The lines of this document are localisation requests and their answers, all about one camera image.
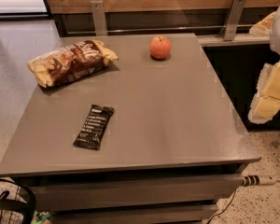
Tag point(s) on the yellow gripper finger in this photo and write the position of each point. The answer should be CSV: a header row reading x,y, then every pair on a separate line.
x,y
266,101
263,27

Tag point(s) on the red apple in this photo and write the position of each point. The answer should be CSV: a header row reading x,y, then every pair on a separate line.
x,y
160,47

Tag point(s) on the black rxbar chocolate wrapper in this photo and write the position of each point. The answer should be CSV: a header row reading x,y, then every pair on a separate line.
x,y
93,129

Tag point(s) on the striped black white connector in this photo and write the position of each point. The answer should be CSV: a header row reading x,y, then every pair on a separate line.
x,y
258,180

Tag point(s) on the grey cabinet drawers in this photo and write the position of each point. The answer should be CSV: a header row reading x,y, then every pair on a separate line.
x,y
165,196

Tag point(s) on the brown yellow chip bag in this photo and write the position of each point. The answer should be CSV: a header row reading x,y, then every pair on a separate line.
x,y
71,63

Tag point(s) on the green packet on floor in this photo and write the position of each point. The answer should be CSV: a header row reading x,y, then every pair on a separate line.
x,y
41,218

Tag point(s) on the horizontal metal rail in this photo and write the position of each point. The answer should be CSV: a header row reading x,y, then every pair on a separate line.
x,y
200,30

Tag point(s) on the left metal wall bracket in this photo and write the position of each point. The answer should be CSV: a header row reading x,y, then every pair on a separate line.
x,y
98,16

